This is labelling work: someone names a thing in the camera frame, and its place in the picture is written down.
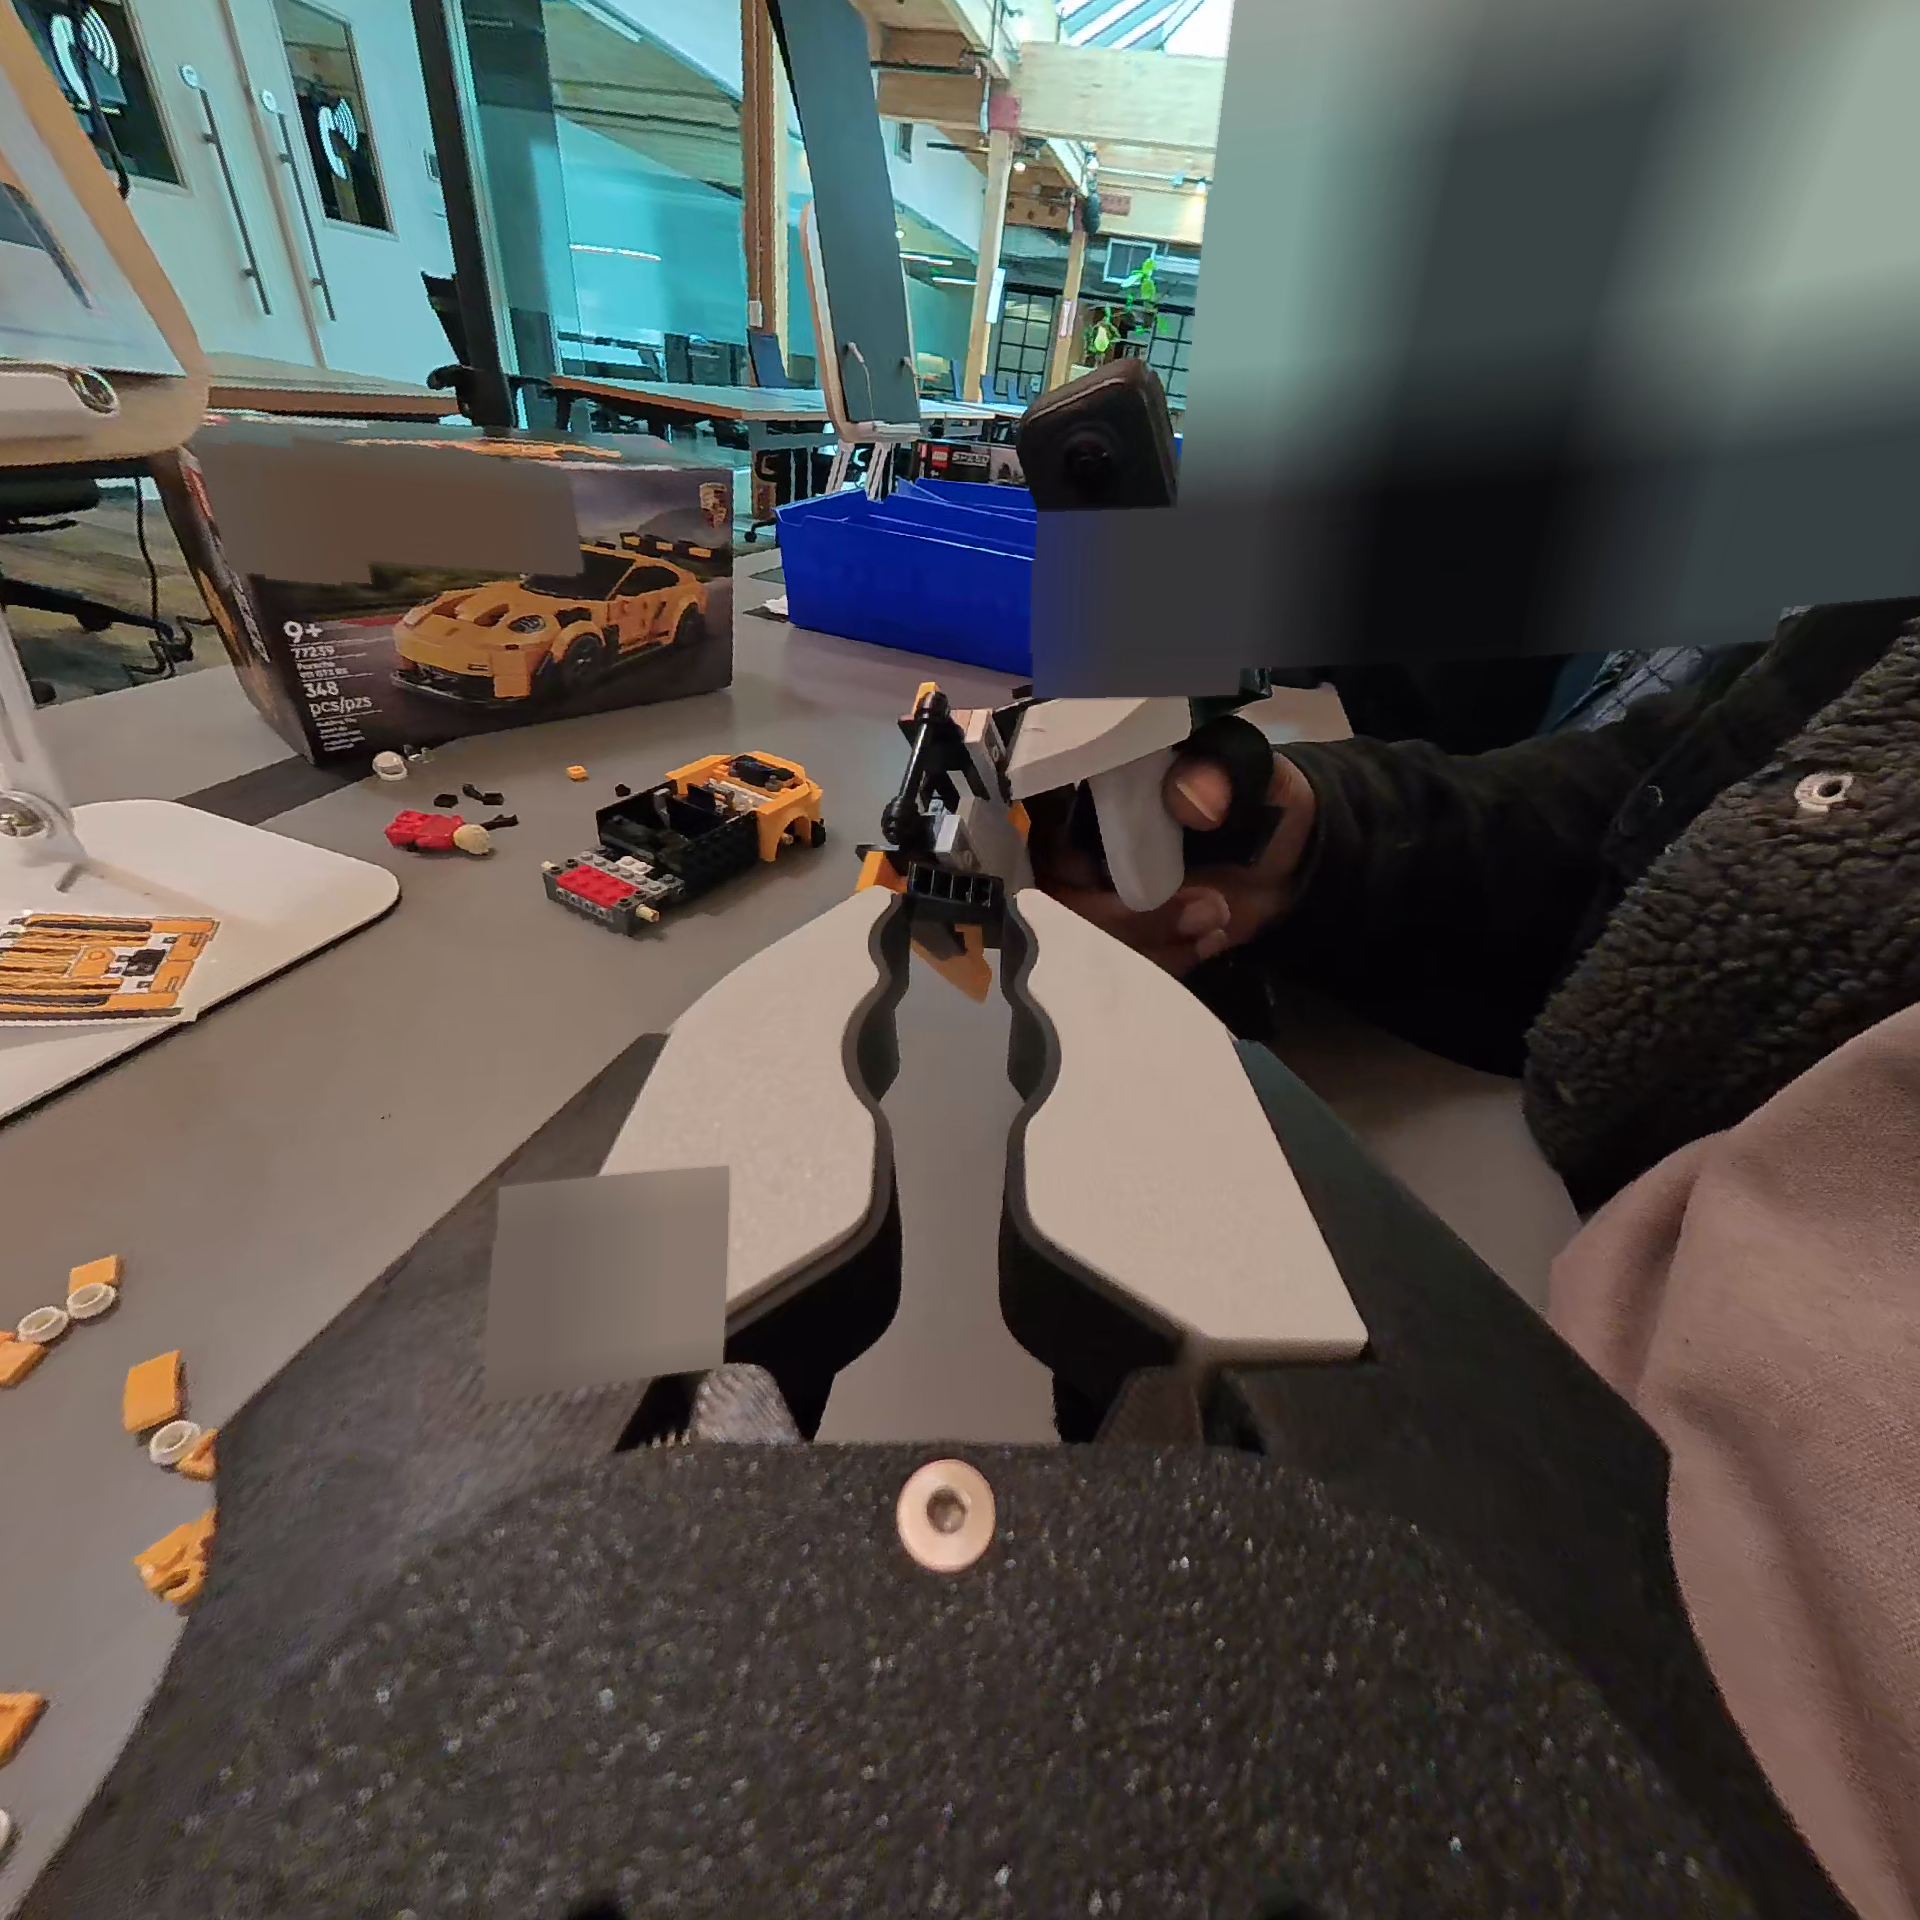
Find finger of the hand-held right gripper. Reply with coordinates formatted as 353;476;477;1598
1000;693;1196;800

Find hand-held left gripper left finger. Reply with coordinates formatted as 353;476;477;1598
599;889;907;1427

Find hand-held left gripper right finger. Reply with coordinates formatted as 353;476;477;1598
1000;889;1374;1436

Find orange black lego subassembly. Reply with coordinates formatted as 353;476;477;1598
857;682;1042;1006

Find lego car chassis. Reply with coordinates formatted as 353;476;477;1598
544;749;826;938

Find lego set box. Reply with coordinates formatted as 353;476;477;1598
181;421;736;766

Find scattered small lego pieces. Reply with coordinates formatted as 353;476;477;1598
0;1251;218;1855

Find person's right hand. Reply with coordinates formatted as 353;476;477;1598
1038;753;1325;980

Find blue plastic bin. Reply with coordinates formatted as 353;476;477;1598
774;480;1042;676

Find black leaning panel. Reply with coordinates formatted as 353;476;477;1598
771;0;926;429

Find grey office desk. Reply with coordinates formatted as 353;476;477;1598
548;379;843;455

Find black fleece jacket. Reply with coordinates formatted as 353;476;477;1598
1519;600;1920;1211

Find beige sweatshirt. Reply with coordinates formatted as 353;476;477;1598
1546;1006;1920;1920

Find black desk chair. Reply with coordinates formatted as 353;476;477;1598
422;276;522;429

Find black slanted pole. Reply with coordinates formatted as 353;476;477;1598
411;0;522;429

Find sticker sheet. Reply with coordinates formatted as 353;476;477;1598
0;910;218;1024

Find black swivel chair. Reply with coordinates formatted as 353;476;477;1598
0;465;196;709

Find white plastic device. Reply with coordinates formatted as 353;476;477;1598
0;365;121;449

